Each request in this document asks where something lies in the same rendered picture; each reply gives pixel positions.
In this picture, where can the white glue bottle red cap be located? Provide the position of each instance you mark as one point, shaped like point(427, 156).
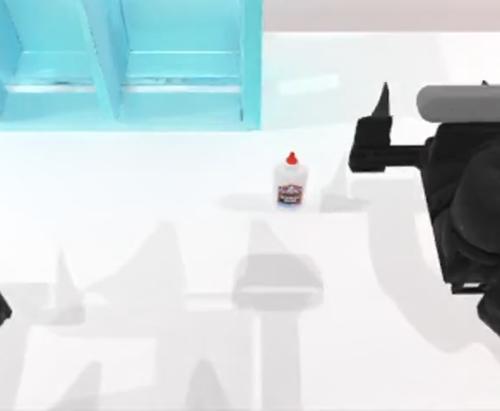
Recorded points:
point(290, 182)

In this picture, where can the light blue rack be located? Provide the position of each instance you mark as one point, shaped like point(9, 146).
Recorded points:
point(181, 64)

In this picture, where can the pale grey rounded box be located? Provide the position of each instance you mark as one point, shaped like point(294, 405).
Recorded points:
point(468, 103)

